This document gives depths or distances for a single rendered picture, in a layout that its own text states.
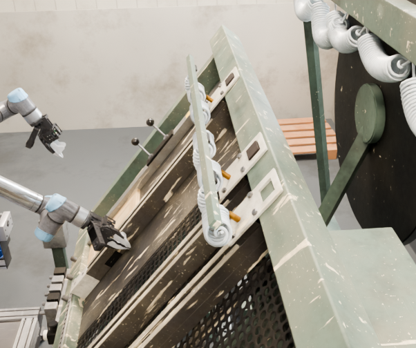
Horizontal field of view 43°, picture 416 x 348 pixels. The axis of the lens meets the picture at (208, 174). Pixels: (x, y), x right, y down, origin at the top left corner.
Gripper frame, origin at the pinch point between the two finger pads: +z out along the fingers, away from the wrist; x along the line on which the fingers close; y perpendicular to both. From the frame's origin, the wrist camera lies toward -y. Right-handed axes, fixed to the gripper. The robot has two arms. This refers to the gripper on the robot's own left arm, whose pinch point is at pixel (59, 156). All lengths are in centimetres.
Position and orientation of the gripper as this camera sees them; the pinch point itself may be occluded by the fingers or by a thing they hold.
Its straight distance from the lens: 254.4
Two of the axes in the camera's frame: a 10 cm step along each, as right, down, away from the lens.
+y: 8.7, -4.4, -2.1
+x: -0.4, -5.0, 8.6
